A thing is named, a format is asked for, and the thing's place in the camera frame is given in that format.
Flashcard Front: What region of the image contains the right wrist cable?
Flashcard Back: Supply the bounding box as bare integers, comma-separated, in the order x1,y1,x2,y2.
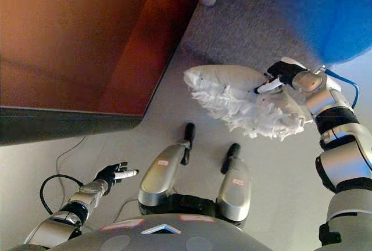
319,64,360,109

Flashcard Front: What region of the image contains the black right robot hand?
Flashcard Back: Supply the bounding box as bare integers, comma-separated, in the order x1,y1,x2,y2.
254,60,305,95

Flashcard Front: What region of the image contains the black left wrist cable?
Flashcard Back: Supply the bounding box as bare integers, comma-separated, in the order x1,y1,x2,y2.
40,174,85,216

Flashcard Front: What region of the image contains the silver right robot leg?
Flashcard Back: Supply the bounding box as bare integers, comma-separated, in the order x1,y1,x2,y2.
216,142,252,223

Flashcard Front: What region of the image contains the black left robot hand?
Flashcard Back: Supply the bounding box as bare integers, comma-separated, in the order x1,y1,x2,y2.
94,162,140,189

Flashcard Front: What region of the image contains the silver robot leg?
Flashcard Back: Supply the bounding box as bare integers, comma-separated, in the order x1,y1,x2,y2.
138,122,196,214
216,142,252,223

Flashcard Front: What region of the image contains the thin grey floor cable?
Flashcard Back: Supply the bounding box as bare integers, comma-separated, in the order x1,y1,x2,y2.
56,136,88,176

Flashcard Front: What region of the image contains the silver left robot leg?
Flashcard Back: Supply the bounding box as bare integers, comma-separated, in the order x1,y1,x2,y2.
138,122,196,214

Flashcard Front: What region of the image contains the brown wooden desk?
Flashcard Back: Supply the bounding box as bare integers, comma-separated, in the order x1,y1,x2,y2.
0,0,201,147

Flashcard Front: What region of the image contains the grey robot torso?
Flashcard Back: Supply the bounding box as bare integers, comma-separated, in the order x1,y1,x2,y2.
49,214,274,251

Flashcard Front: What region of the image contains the white ruffled pillow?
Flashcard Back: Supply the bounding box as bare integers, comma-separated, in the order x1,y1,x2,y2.
183,64,314,142

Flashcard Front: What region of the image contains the grey upholstered armchair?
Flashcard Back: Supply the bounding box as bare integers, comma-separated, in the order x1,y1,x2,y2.
181,0,372,69

